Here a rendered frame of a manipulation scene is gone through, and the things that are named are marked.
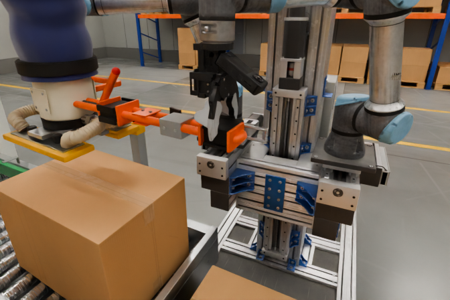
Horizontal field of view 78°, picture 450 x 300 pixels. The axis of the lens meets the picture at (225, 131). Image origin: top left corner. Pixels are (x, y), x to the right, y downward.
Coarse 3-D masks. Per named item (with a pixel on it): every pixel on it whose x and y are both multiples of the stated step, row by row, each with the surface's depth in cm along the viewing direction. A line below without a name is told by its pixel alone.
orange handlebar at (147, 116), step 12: (120, 84) 116; (84, 108) 85; (96, 108) 82; (144, 108) 79; (132, 120) 77; (144, 120) 74; (156, 120) 72; (192, 120) 72; (192, 132) 67; (240, 132) 64
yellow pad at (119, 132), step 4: (132, 124) 103; (108, 128) 98; (112, 128) 98; (116, 128) 98; (120, 128) 98; (124, 128) 99; (128, 128) 99; (132, 128) 99; (136, 128) 100; (112, 132) 96; (116, 132) 96; (120, 132) 96; (124, 132) 96; (128, 132) 98; (132, 132) 99; (108, 136) 97; (112, 136) 95; (116, 136) 94; (120, 136) 95; (124, 136) 96
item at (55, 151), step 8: (32, 128) 91; (8, 136) 92; (16, 136) 92; (24, 136) 91; (56, 136) 85; (24, 144) 88; (32, 144) 86; (40, 144) 86; (48, 144) 85; (56, 144) 85; (80, 144) 85; (88, 144) 86; (40, 152) 84; (48, 152) 82; (56, 152) 81; (64, 152) 81; (72, 152) 81; (80, 152) 83; (88, 152) 85; (64, 160) 79
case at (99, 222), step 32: (96, 160) 123; (128, 160) 123; (0, 192) 101; (32, 192) 101; (64, 192) 101; (96, 192) 101; (128, 192) 101; (160, 192) 101; (32, 224) 96; (64, 224) 85; (96, 224) 85; (128, 224) 87; (160, 224) 101; (32, 256) 107; (64, 256) 92; (96, 256) 81; (128, 256) 89; (160, 256) 105; (64, 288) 102; (96, 288) 88; (128, 288) 92; (160, 288) 109
